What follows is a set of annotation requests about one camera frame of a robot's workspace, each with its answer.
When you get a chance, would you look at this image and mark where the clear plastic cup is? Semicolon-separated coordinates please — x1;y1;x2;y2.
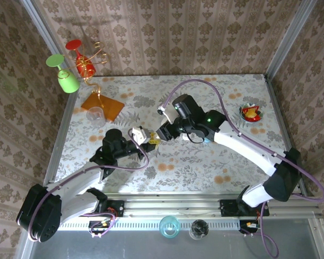
85;106;106;127

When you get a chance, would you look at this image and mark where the orange acrylic board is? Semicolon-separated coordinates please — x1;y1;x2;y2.
80;93;125;121

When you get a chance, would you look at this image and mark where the floral printed tablecloth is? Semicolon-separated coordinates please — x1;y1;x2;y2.
52;74;300;194

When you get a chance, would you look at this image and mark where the patterned bowl with colourful items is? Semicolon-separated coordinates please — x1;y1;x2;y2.
239;103;265;124

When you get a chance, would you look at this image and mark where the green wine glass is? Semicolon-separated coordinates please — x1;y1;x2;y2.
45;53;80;94

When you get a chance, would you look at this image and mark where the red wine glass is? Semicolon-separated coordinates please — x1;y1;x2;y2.
65;39;97;79

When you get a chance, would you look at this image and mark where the teal drinking glass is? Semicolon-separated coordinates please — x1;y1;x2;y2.
159;215;181;238

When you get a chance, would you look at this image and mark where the black connector block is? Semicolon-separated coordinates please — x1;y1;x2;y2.
239;220;261;235
88;220;116;238

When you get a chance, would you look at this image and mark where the clear dark drinking glass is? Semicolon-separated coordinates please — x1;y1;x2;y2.
188;219;209;241

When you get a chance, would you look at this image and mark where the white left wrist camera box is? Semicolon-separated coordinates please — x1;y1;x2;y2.
131;126;152;145

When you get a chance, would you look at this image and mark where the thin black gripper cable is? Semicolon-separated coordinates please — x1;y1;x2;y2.
181;131;206;145

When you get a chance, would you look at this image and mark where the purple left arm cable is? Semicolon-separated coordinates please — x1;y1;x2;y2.
28;128;150;242

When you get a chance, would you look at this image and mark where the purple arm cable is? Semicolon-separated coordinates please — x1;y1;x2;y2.
161;78;324;259
28;128;150;242

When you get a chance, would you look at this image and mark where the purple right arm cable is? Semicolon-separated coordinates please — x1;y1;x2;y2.
161;78;324;259

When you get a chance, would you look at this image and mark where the gold wire glass rack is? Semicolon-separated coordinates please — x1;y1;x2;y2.
62;42;109;109

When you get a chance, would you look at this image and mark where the aluminium mounting rail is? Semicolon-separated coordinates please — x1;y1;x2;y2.
26;190;323;218

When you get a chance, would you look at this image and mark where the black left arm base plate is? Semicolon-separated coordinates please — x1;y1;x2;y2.
80;199;125;217

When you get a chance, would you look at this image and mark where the slotted grey cable duct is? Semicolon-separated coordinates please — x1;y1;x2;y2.
58;220;246;230

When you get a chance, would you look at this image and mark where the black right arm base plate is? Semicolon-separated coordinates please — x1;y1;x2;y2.
219;199;270;217

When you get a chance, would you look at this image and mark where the aluminium frame post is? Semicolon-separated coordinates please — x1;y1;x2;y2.
19;0;80;90
264;0;318;79

